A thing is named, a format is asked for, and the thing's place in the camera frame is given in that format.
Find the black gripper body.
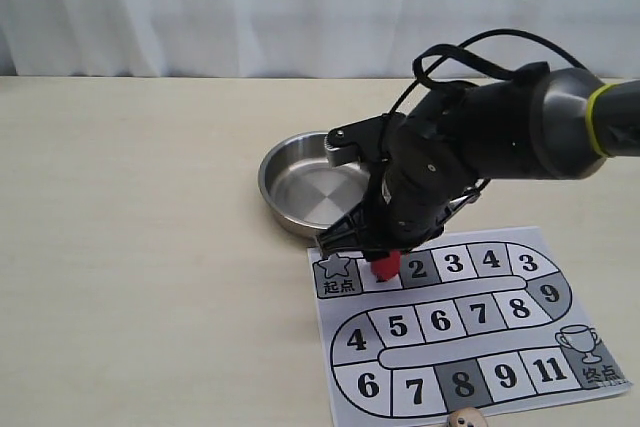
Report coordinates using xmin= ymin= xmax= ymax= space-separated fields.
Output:
xmin=325 ymin=91 xmax=480 ymax=253

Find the red cylinder game piece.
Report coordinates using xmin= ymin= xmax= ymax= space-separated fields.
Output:
xmin=371 ymin=251 xmax=401 ymax=282

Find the wooden die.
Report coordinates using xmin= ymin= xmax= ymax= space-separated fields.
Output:
xmin=446 ymin=407 xmax=488 ymax=427

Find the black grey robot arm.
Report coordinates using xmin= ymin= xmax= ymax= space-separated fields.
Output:
xmin=315 ymin=63 xmax=639 ymax=260

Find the stainless steel round bowl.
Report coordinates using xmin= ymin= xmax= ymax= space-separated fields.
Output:
xmin=257 ymin=131 xmax=369 ymax=240

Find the paper game board sheet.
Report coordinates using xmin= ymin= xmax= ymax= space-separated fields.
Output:
xmin=307 ymin=226 xmax=632 ymax=426

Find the white curtain backdrop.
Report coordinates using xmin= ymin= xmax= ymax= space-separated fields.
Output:
xmin=1 ymin=0 xmax=639 ymax=78

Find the black cable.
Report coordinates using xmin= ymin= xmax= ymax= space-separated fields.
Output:
xmin=377 ymin=29 xmax=589 ymax=158

